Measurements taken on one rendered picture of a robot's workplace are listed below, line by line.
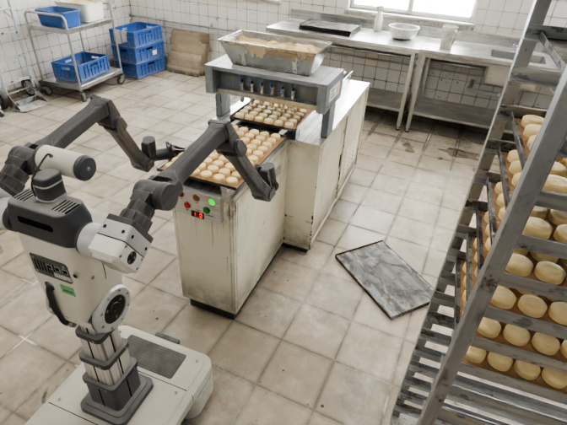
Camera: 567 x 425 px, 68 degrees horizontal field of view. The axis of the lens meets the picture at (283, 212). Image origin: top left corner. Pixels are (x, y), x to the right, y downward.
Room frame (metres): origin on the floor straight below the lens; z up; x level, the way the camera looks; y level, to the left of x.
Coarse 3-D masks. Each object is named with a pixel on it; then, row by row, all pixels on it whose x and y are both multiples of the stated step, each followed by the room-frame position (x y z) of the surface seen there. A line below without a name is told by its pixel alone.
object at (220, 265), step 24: (288, 144) 2.20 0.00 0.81; (216, 192) 1.60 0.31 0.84; (240, 192) 1.64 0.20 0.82; (192, 216) 1.64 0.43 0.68; (240, 216) 1.63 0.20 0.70; (264, 216) 1.90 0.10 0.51; (192, 240) 1.64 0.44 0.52; (216, 240) 1.59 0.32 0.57; (240, 240) 1.63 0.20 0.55; (264, 240) 1.91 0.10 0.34; (192, 264) 1.65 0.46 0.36; (216, 264) 1.60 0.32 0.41; (240, 264) 1.62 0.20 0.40; (264, 264) 1.92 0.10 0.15; (192, 288) 1.65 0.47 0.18; (216, 288) 1.60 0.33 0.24; (240, 288) 1.62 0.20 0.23; (216, 312) 1.64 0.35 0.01
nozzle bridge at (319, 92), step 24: (216, 72) 2.42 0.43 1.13; (240, 72) 2.31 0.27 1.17; (264, 72) 2.31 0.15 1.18; (336, 72) 2.39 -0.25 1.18; (216, 96) 2.49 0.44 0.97; (240, 96) 2.35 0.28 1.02; (264, 96) 2.30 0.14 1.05; (288, 96) 2.31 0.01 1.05; (312, 96) 2.26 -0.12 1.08; (336, 96) 2.35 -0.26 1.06
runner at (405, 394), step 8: (400, 392) 1.00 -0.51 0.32; (408, 392) 0.99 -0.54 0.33; (416, 392) 0.99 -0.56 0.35; (408, 400) 0.97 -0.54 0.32; (416, 400) 0.97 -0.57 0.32; (456, 408) 0.94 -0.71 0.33; (464, 408) 0.93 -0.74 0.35; (480, 416) 0.91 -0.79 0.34; (504, 424) 0.88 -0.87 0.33; (512, 424) 0.88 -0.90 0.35
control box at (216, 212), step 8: (184, 192) 1.61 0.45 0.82; (192, 192) 1.60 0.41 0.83; (200, 192) 1.59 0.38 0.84; (208, 192) 1.60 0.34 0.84; (184, 200) 1.61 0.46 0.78; (192, 200) 1.60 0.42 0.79; (200, 200) 1.58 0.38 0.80; (216, 200) 1.56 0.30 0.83; (176, 208) 1.63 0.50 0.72; (184, 208) 1.62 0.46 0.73; (192, 208) 1.60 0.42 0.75; (200, 208) 1.59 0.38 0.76; (208, 208) 1.57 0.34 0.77; (216, 208) 1.56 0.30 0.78; (200, 216) 1.58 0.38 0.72; (208, 216) 1.57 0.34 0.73; (216, 216) 1.56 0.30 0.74
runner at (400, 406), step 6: (396, 402) 1.00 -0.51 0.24; (402, 402) 1.00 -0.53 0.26; (396, 408) 0.99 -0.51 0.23; (402, 408) 0.99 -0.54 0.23; (408, 408) 0.99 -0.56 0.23; (414, 408) 0.98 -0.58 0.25; (420, 408) 0.98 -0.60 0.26; (408, 414) 0.96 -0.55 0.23; (414, 414) 0.96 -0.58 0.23; (438, 420) 0.95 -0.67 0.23; (444, 420) 0.94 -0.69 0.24; (450, 420) 0.94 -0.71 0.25
